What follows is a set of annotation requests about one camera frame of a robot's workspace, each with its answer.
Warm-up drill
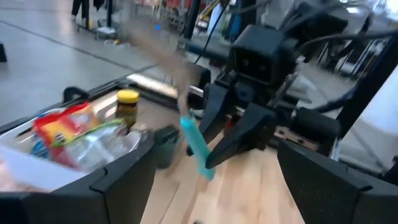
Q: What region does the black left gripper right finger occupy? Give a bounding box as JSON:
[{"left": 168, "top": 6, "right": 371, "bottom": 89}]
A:
[{"left": 277, "top": 139, "right": 398, "bottom": 224}]

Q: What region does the person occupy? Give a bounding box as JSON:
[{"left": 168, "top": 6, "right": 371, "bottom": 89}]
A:
[{"left": 70, "top": 0, "right": 106, "bottom": 20}]

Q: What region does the dark green tin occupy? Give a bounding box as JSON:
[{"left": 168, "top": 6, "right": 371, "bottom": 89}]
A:
[{"left": 154, "top": 124, "right": 181, "bottom": 170}]

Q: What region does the yellow-lid glass jar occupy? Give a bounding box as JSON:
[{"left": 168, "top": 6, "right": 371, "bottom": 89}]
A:
[{"left": 116, "top": 88, "right": 141, "bottom": 131}]

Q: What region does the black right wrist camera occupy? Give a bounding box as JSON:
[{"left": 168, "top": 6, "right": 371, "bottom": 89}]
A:
[{"left": 229, "top": 24, "right": 297, "bottom": 87}]

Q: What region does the red ramen noodle packet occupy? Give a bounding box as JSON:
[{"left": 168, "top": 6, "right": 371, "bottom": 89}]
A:
[{"left": 32, "top": 101, "right": 102, "bottom": 156}]

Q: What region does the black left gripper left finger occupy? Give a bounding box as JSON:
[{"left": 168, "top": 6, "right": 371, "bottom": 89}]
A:
[{"left": 0, "top": 133, "right": 157, "bottom": 224}]

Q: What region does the blue snack bag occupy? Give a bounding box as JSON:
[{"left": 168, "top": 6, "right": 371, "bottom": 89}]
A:
[{"left": 29, "top": 138, "right": 52, "bottom": 160}]

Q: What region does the white plastic bin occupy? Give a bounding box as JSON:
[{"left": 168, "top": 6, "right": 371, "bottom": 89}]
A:
[{"left": 0, "top": 107, "right": 147, "bottom": 192}]

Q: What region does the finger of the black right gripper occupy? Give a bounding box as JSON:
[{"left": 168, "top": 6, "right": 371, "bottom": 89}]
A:
[
  {"left": 204, "top": 102, "right": 278, "bottom": 170},
  {"left": 185, "top": 83, "right": 233, "bottom": 157}
]

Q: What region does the teal-handled silver spoon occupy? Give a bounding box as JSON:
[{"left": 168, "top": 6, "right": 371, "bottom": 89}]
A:
[{"left": 177, "top": 90, "right": 217, "bottom": 182}]

